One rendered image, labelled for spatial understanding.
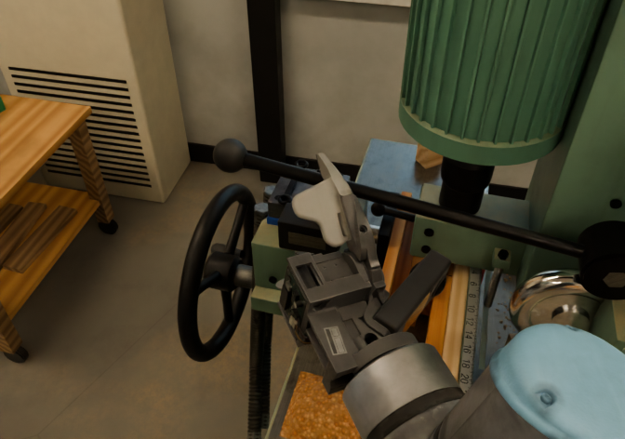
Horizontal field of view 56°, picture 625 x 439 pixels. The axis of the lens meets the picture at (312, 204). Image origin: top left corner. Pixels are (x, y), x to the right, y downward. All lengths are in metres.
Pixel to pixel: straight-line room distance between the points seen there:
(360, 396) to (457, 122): 0.27
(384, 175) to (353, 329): 0.51
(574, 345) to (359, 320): 0.21
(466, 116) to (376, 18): 1.47
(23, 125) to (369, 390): 1.65
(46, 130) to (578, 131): 1.60
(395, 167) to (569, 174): 0.44
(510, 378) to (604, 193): 0.34
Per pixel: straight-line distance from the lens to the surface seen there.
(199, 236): 0.83
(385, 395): 0.47
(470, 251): 0.76
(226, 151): 0.58
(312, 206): 0.54
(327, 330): 0.51
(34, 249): 2.03
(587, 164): 0.63
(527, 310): 0.67
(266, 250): 0.79
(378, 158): 1.03
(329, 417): 0.68
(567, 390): 0.35
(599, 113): 0.60
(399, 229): 0.79
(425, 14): 0.57
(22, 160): 1.83
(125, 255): 2.20
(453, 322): 0.73
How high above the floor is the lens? 1.52
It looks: 42 degrees down
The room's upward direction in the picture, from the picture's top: straight up
